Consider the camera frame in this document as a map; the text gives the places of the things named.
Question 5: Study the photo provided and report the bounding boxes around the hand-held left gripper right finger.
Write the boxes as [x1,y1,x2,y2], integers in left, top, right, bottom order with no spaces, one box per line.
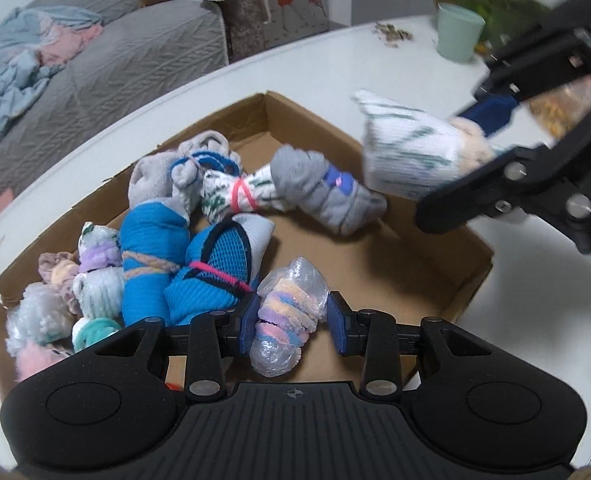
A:
[328,291,476,402]

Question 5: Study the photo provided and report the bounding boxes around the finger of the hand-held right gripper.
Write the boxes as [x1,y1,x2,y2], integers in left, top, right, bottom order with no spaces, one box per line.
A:
[415,95,591,256]
[463,0,591,137]

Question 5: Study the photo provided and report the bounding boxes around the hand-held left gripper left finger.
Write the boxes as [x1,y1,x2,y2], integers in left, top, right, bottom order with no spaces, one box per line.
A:
[96,292,260,402]

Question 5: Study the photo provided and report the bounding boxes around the plastic-wrapped pastel striped sock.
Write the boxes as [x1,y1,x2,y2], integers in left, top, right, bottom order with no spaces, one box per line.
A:
[249,257,329,379]

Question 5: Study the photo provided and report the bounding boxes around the shallow cardboard box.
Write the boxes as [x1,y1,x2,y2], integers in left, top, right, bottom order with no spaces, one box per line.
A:
[0,91,495,401]

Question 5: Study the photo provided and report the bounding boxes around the blue mesh sock pink tie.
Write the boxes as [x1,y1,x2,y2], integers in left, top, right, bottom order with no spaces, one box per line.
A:
[165,213,276,329]

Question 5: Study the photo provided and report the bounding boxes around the white green striped sock bundle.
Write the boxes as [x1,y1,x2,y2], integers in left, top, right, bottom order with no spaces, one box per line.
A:
[353,89,496,201]

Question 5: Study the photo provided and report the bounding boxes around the blue sock bundle beige tie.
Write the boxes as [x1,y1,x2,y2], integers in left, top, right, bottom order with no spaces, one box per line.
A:
[120,199,192,329]

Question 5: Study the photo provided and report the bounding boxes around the grey sock bundle blue patch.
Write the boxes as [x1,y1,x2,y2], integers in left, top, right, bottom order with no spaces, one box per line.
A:
[270,144,387,236]

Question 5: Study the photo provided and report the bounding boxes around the white patterned sock pink tie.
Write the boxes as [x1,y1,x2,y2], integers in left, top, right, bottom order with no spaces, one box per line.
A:
[200,164,277,224]

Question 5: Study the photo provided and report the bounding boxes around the white magenta sock teal tie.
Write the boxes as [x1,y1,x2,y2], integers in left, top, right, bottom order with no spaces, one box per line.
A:
[72,317,122,354]

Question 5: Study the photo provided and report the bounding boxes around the white sock bundle purple tie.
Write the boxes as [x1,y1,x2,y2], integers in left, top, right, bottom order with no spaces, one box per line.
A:
[72,222,127,321]

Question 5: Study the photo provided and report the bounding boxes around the grey sock bundle blue tie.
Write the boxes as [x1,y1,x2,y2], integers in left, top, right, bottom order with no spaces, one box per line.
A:
[128,130,242,217]

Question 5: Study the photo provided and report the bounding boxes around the purple beige sock bundle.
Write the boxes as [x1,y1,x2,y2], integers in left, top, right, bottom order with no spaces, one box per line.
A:
[38,251,82,302]

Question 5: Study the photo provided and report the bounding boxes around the bubble-wrapped teal sock bundle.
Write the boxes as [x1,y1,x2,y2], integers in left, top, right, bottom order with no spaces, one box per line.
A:
[6,282,77,357]

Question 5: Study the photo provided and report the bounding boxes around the pink fuzzy sock bundle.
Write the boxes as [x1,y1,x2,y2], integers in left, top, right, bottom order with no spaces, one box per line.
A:
[15,342,72,382]

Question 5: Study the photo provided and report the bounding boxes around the yellow patterned packet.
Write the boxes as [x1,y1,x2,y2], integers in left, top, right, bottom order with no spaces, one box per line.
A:
[527,77,591,142]

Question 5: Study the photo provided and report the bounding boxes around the mint green cup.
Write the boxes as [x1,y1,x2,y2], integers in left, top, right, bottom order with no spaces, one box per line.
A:
[436,2,487,64]

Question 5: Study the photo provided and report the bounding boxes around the dried crumbs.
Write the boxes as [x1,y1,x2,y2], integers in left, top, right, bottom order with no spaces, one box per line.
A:
[372,22,415,49]

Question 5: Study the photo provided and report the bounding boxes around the grey quilted sofa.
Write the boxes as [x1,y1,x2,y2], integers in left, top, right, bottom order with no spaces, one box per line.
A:
[0,0,229,222]

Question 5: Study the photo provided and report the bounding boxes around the light blue pink blanket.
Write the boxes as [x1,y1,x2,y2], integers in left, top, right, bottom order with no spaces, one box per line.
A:
[0,6,104,144]

